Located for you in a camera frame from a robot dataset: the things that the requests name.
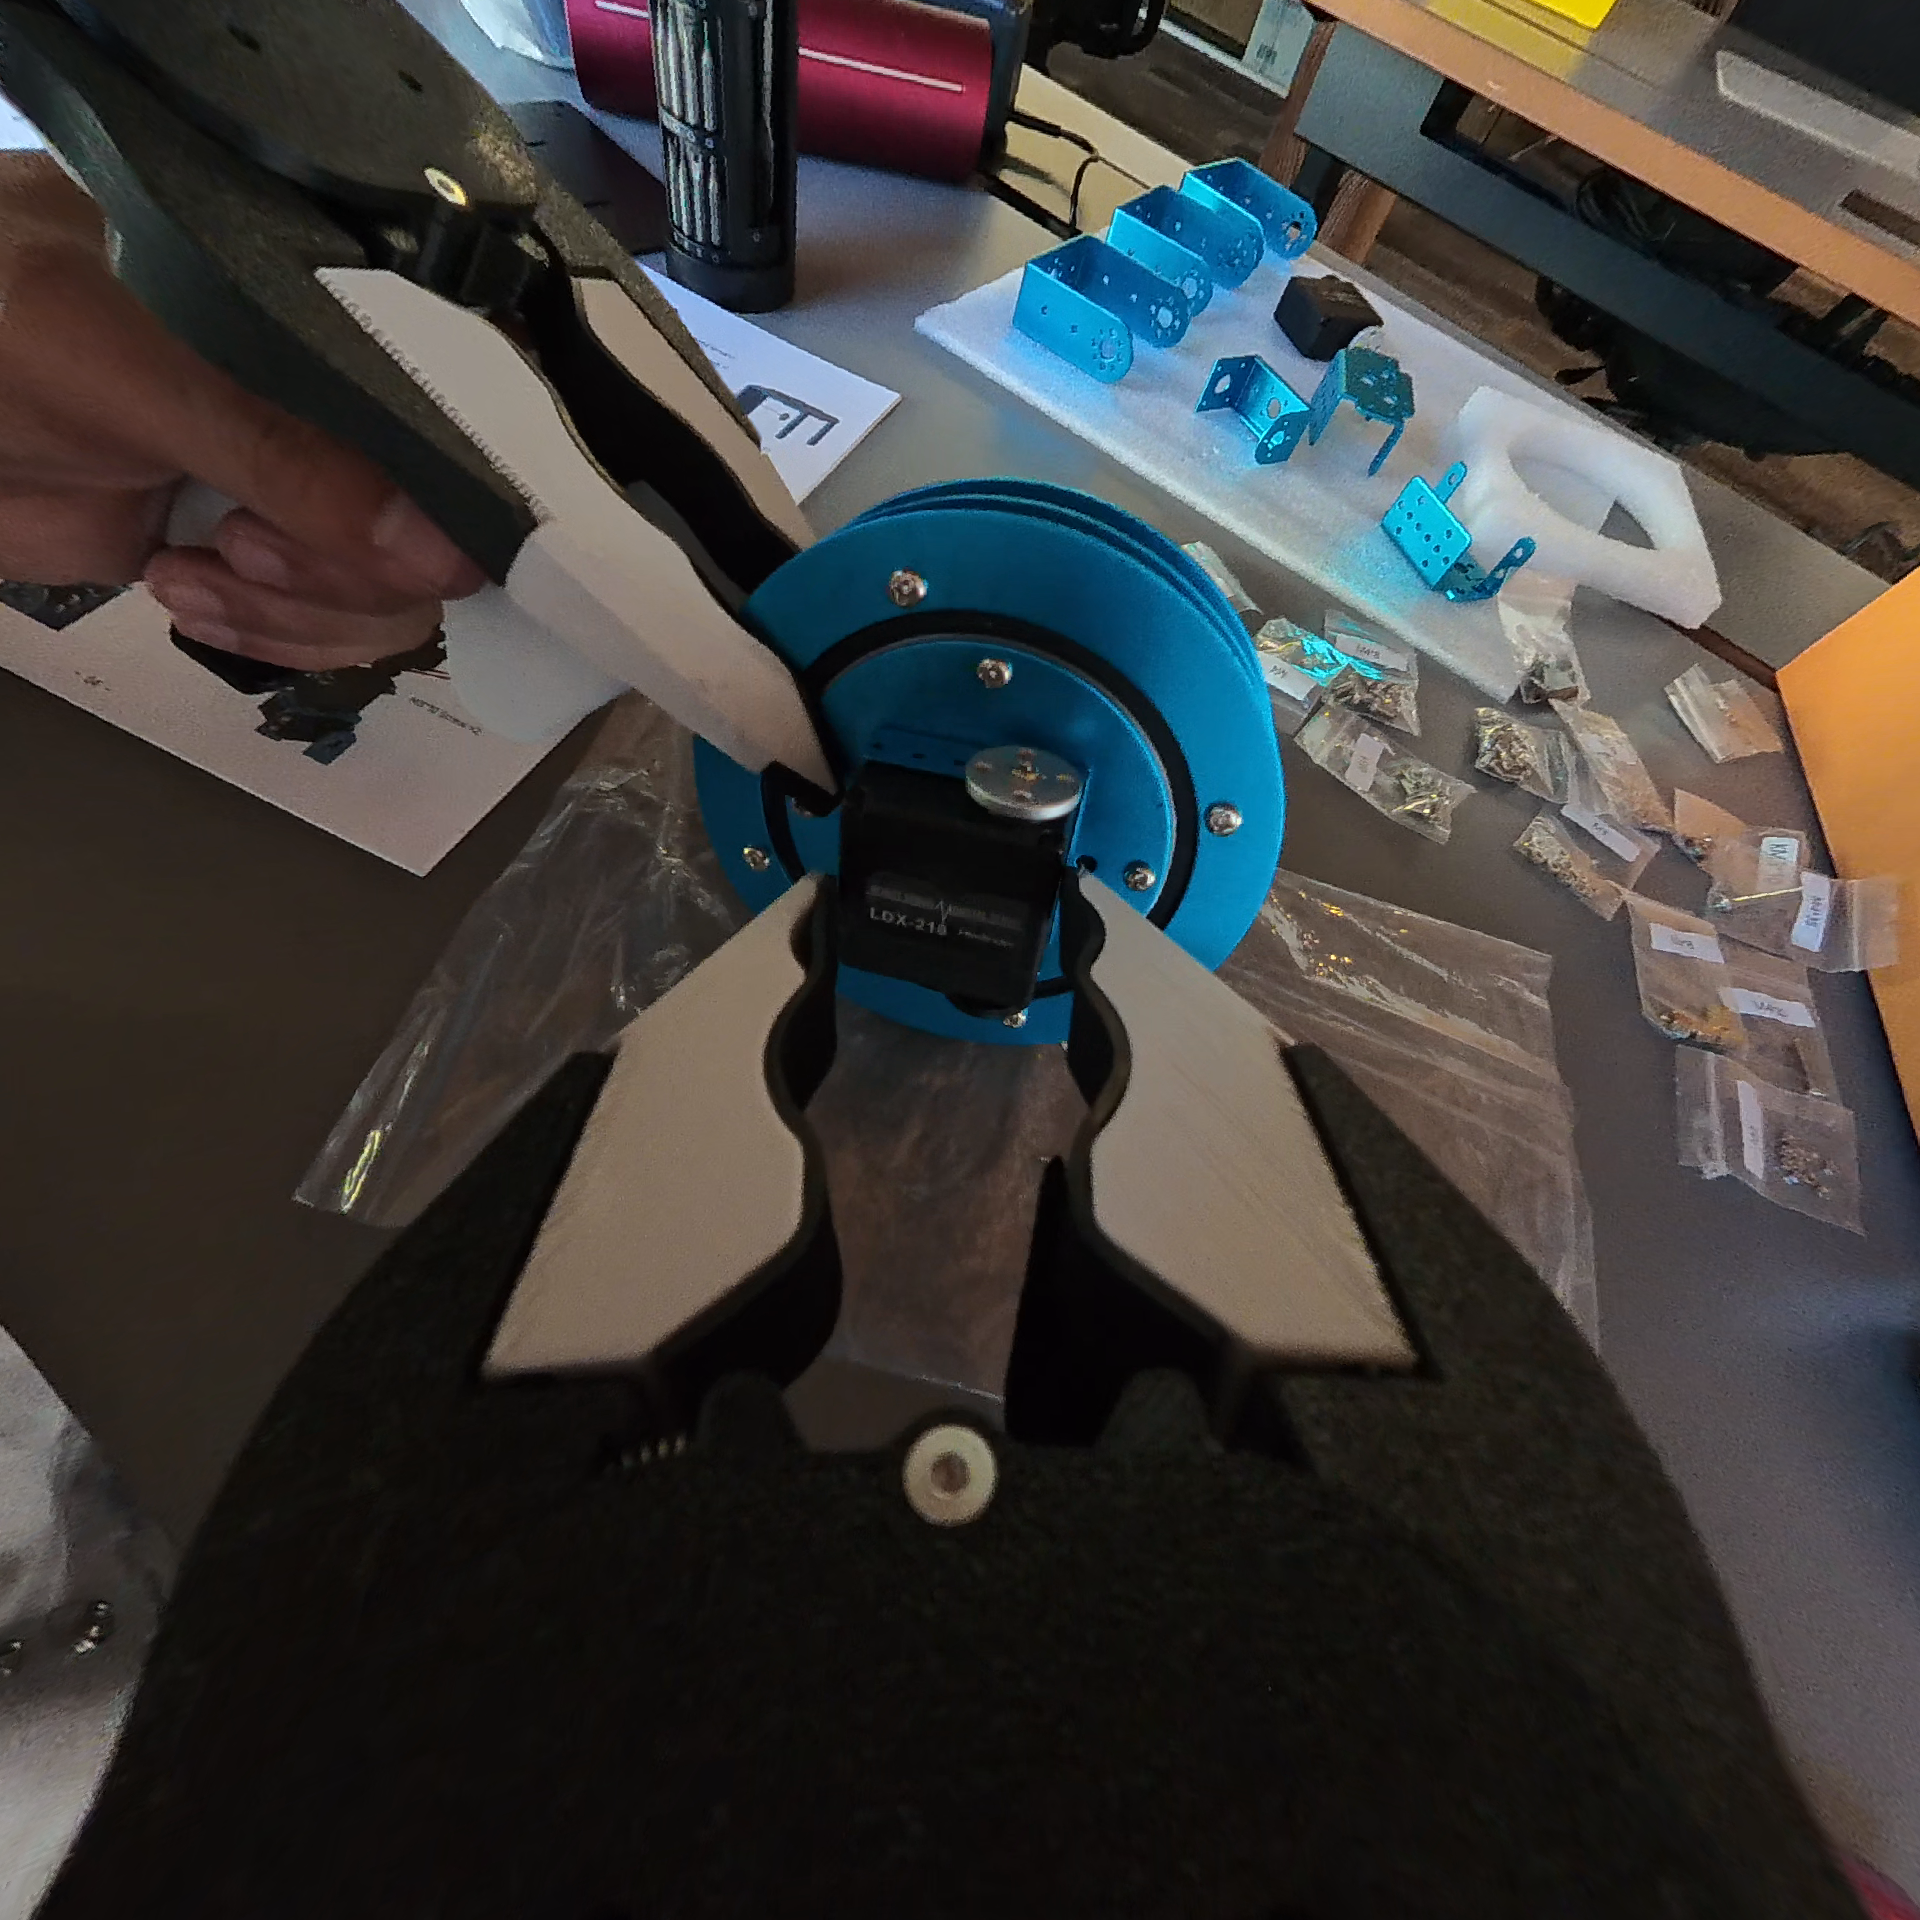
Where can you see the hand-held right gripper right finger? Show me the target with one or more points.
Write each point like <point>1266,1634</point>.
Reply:
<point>1246,1199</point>

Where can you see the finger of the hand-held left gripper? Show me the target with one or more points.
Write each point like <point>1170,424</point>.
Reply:
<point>696,429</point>
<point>496,420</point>

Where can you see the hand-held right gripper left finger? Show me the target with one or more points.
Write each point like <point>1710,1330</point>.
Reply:
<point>660,1199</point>

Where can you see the black servo motor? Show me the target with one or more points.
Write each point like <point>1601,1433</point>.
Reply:
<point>940,899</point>

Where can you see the blue round turntable base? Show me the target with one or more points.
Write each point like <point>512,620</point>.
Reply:
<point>1125,645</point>

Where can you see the grey desk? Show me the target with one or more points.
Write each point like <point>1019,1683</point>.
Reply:
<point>152,973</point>

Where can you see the person's left hand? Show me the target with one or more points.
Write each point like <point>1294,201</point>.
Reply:
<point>194,452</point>

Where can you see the large clear plastic bag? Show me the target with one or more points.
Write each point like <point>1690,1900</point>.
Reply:
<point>1426,1019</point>

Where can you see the black ribbed cylinder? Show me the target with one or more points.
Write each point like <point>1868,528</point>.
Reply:
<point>729,163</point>

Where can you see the white assembly booklet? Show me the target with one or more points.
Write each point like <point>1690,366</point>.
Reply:
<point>378,781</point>

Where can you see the red metal cylinder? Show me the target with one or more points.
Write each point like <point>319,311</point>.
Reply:
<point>901,88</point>

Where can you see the white foam sheet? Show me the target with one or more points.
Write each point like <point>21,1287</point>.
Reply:
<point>1094,405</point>

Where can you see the group of small screw bags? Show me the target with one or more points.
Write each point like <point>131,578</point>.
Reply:
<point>1576,839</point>

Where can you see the small black block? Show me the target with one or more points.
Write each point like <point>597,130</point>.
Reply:
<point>1326,313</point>

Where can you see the orange cardboard box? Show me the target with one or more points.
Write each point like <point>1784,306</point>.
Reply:
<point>1868,795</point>

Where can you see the person's white shirt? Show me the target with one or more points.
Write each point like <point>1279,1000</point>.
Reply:
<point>59,1651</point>

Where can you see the yellow box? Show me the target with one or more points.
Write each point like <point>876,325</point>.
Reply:
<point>1530,10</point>

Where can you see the pink red rod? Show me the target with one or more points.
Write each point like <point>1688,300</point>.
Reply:
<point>1890,1892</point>

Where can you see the wood-edged table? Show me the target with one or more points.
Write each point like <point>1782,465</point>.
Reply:
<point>1650,88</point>

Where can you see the blue U-shaped bracket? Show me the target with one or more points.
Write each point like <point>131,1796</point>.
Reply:
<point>1088,309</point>
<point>1188,239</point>
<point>1252,202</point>

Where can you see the small blue angled bracket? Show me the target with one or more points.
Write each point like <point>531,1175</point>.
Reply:
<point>1358,395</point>
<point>1252,405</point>

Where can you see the blue perforated bracket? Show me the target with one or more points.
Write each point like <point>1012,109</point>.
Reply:
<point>1426,532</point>

